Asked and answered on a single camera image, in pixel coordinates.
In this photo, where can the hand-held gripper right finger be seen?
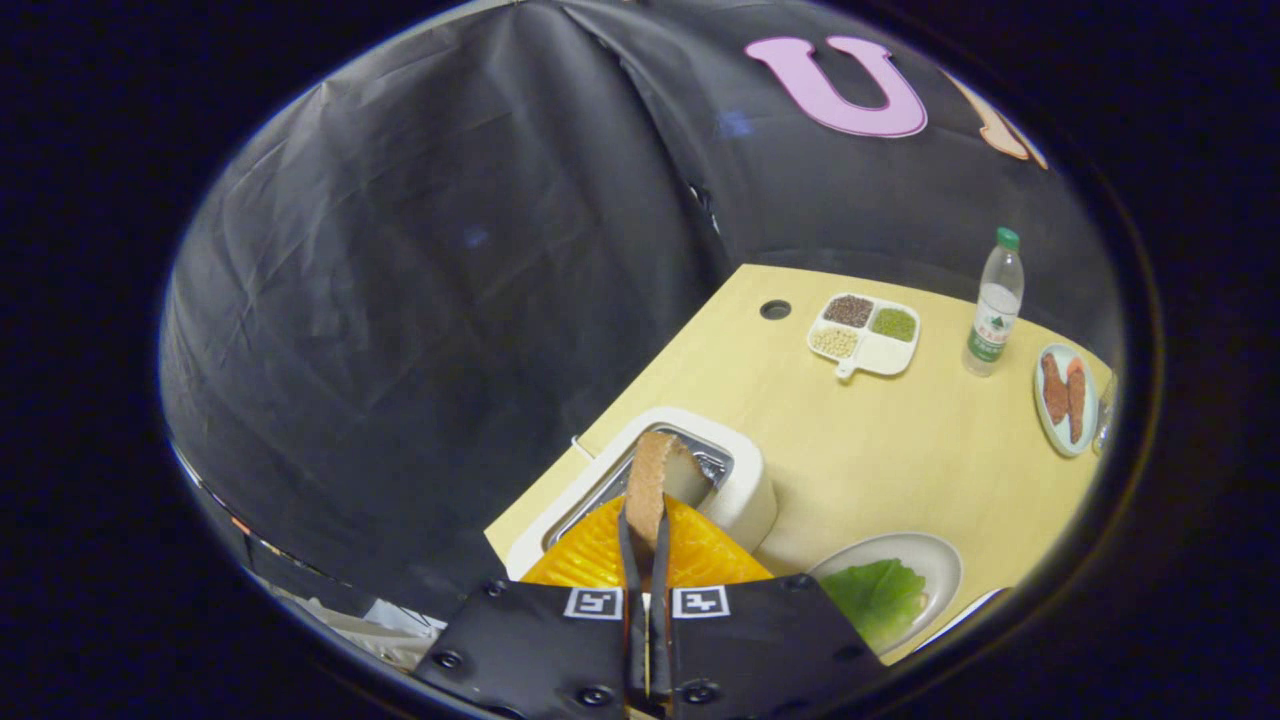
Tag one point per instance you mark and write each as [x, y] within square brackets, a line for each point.
[660, 640]

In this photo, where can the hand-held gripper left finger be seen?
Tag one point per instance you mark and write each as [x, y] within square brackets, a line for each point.
[633, 640]

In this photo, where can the plain toast bread slice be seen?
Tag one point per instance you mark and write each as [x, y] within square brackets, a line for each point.
[650, 480]

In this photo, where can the green lettuce leaf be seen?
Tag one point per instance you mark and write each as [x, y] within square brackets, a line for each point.
[875, 600]

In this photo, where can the white toaster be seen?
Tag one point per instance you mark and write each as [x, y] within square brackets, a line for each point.
[745, 500]

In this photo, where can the beige round plate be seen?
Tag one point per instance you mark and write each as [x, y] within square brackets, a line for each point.
[930, 560]

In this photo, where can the white round plate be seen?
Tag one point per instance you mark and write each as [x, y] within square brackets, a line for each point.
[965, 613]

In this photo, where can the white divided grain tray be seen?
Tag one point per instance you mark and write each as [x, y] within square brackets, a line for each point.
[885, 355]

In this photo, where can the clear plastic water bottle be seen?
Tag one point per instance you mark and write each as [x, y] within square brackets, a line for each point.
[992, 320]

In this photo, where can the pale blue plate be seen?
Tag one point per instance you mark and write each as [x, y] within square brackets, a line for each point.
[1092, 400]

